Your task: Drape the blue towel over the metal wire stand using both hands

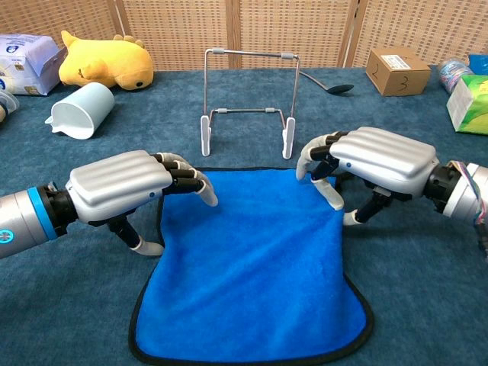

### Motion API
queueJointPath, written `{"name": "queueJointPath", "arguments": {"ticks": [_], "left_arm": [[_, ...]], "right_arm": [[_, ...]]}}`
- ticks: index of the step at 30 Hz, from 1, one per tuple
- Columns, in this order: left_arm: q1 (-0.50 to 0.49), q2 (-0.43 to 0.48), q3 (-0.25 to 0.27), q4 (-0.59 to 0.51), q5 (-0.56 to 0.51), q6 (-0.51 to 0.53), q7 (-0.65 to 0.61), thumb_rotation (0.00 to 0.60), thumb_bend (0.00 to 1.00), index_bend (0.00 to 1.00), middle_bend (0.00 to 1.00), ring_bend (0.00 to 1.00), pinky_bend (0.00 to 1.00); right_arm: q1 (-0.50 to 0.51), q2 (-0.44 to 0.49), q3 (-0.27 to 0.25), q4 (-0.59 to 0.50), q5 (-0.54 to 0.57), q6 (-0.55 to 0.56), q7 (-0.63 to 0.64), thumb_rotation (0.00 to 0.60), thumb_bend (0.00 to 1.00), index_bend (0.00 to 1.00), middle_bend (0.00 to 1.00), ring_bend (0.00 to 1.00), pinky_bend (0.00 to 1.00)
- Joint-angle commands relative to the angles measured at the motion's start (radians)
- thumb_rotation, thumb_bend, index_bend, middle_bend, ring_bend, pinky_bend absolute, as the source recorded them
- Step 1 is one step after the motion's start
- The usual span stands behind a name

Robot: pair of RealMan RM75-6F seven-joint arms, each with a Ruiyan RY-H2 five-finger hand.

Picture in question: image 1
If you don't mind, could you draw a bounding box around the blue microfiber cloth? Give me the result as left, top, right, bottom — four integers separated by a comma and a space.
128, 166, 374, 365

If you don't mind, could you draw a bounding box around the wicker folding screen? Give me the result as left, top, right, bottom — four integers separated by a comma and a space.
0, 0, 488, 73

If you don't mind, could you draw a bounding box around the small jar with colourful label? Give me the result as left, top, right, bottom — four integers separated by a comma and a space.
436, 56, 476, 95

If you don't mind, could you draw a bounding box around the yellow plush toy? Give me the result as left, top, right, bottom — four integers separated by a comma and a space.
58, 30, 155, 92

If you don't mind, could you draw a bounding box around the brown cardboard box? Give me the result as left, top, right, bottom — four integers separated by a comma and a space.
364, 46, 432, 97

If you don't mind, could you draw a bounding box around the metal spoon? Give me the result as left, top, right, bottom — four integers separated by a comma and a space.
299, 70, 355, 96

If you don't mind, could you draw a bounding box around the teal carpet table cover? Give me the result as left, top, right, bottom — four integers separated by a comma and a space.
0, 65, 488, 366

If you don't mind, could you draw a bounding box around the blue snack bag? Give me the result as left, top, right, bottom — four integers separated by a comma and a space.
467, 53, 488, 77

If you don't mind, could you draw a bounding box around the light blue plastic cup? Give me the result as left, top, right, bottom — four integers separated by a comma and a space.
44, 82, 116, 140

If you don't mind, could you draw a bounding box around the pale purple carton box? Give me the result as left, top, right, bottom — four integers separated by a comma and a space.
0, 33, 68, 96

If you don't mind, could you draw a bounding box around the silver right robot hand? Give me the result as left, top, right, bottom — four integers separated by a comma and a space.
295, 126, 439, 226

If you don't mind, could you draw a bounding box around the white metal wire rack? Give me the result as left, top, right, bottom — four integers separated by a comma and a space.
200, 47, 300, 159

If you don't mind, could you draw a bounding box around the green tissue box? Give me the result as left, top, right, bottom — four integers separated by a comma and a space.
445, 74, 488, 135

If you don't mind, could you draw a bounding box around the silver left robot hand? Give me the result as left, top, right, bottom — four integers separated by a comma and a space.
64, 149, 219, 255

